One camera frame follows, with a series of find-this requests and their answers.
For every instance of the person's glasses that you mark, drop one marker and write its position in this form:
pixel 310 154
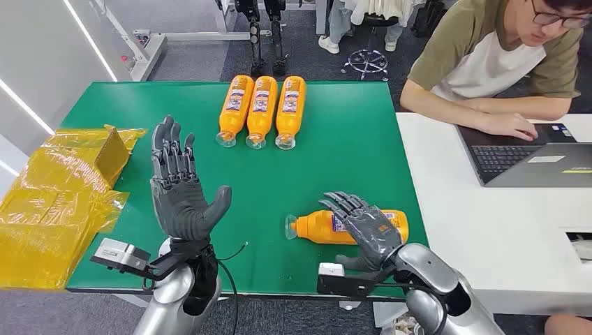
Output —
pixel 545 19

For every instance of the person's right hand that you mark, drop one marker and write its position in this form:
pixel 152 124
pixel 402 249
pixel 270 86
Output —
pixel 508 125

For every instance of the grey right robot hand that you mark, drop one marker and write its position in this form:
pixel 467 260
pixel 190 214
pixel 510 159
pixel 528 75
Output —
pixel 370 231

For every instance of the person's knee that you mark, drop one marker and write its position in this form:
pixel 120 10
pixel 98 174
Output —
pixel 569 326

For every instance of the stool with chrome base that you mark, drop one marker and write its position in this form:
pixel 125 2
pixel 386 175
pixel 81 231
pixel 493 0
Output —
pixel 367 60

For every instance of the yellow film wrapped cardboard box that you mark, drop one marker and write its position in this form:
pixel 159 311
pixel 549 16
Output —
pixel 60 199

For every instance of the white metal gantry frame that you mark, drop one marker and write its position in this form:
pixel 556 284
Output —
pixel 152 53

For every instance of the black humanoid robot leg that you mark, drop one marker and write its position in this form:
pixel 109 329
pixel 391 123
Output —
pixel 254 37
pixel 279 37

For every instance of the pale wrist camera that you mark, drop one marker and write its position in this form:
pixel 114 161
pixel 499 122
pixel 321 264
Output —
pixel 118 253
pixel 330 269

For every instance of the dark grey laptop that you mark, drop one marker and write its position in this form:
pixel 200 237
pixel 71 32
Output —
pixel 504 157

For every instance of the seated background person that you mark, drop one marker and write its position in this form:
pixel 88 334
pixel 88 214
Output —
pixel 340 23

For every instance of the orange bottle with clear cap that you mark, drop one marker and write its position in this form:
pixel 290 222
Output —
pixel 236 104
pixel 314 226
pixel 290 104
pixel 262 104

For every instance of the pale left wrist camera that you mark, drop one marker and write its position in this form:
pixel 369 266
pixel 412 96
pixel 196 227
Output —
pixel 118 253

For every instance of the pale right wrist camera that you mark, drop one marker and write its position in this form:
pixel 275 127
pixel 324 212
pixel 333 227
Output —
pixel 330 269

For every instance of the black backpack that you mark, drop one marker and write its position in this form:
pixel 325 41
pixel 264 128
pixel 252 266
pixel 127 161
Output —
pixel 428 18

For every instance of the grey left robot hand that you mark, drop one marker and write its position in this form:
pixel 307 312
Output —
pixel 180 208

